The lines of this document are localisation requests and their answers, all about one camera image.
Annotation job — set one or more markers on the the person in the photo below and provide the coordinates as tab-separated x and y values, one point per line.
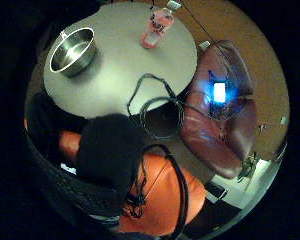
163	196

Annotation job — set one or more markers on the steel bowl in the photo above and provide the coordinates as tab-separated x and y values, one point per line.
73	51

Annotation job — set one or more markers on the maroon leather armchair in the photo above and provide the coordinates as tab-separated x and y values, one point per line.
216	133

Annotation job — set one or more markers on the glowing screen device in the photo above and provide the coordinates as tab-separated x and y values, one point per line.
219	92

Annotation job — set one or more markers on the pink plastic bottle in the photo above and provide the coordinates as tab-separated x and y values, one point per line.
158	25

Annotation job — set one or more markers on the green potted plant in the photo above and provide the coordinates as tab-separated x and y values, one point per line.
248	166

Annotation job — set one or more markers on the small white box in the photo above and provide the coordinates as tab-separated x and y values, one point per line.
204	44

